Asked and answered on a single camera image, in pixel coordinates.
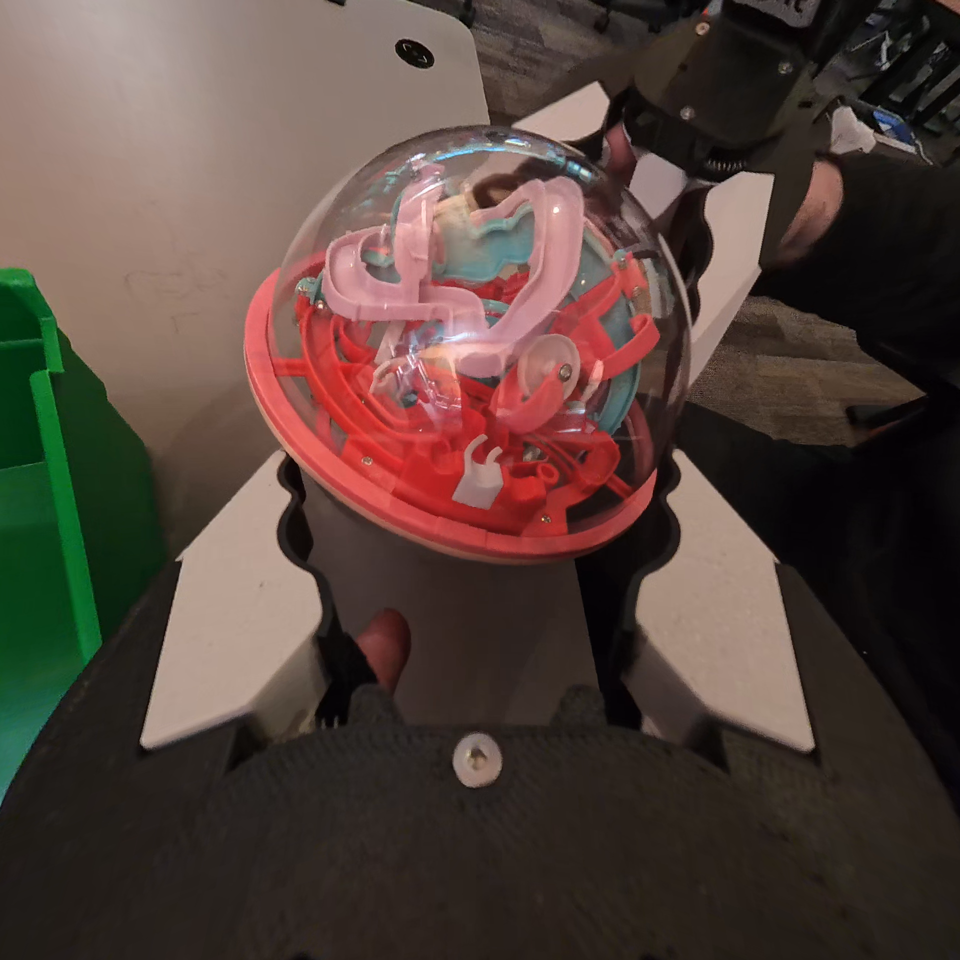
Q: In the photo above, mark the person's left hand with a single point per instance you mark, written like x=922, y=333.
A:
x=386, y=645

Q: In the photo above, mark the crumpled white paper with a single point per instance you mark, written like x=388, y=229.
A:
x=851, y=131

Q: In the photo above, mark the person's right hand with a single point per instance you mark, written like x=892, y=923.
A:
x=817, y=202

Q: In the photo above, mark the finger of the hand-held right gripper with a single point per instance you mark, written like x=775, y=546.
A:
x=731, y=240
x=559, y=116

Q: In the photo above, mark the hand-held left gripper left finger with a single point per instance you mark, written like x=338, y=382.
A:
x=232, y=622

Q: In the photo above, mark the green plastic bin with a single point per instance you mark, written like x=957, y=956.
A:
x=45, y=525

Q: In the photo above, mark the clear maze ball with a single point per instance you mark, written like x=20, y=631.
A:
x=465, y=352

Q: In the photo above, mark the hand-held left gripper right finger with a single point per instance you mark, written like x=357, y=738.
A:
x=727, y=630

